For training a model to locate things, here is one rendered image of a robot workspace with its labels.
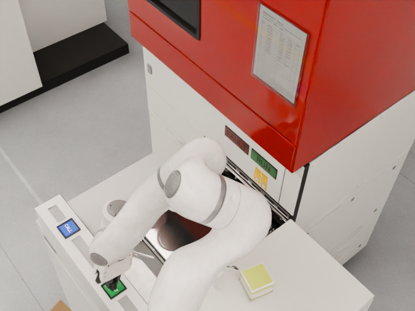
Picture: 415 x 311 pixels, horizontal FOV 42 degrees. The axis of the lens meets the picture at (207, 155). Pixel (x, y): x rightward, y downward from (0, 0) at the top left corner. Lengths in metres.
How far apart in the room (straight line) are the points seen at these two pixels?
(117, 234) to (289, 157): 0.53
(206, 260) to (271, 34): 0.58
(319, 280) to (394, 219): 1.48
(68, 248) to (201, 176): 0.85
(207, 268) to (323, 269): 0.73
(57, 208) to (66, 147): 1.51
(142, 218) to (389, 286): 1.81
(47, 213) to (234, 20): 0.87
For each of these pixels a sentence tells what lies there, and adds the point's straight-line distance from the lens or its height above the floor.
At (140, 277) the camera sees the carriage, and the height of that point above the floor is 0.88.
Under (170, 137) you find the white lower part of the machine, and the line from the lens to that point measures 2.21.
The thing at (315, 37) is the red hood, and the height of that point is 1.69.
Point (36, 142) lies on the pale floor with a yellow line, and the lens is 3.38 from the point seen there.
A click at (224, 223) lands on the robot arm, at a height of 1.58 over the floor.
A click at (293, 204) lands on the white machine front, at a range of 1.72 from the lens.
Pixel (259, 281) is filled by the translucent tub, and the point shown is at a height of 1.03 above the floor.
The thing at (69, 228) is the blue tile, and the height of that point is 0.96.
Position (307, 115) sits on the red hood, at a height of 1.45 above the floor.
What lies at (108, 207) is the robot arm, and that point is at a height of 1.31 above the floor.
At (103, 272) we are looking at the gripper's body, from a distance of 1.51.
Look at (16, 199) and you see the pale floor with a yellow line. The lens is 3.14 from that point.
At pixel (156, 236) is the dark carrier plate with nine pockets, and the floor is 0.90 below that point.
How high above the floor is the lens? 2.41
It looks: 49 degrees down
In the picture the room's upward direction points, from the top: 2 degrees clockwise
